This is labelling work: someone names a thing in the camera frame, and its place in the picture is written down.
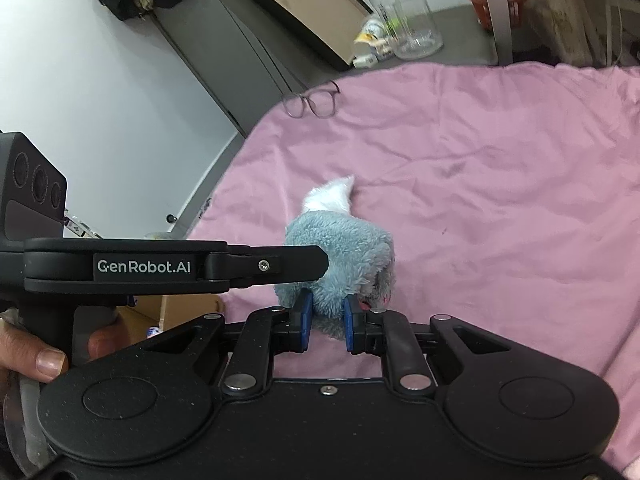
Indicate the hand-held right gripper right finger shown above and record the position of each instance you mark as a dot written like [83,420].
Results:
[351,325]

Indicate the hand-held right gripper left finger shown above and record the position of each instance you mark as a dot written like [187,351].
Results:
[304,321]

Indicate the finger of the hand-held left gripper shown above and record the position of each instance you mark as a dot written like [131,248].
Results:
[280,262]

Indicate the grey-blue fluffy plush toy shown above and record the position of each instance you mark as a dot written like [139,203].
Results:
[345,250]

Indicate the cardboard box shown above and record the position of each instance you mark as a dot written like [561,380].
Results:
[175,310]

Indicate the person's left hand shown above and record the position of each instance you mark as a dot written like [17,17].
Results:
[35,355]

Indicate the dark-rimmed eyeglasses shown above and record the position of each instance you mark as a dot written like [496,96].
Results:
[312,102]

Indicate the small white box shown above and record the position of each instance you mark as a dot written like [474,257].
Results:
[365,61]

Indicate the pink bed sheet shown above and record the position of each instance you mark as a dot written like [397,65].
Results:
[500,160]

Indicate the clear plastic water jug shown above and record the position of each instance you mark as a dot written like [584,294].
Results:
[407,15]

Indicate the orange jar white lid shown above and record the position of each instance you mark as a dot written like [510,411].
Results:
[477,2]

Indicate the beige shopping bag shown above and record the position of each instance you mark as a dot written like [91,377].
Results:
[560,15]

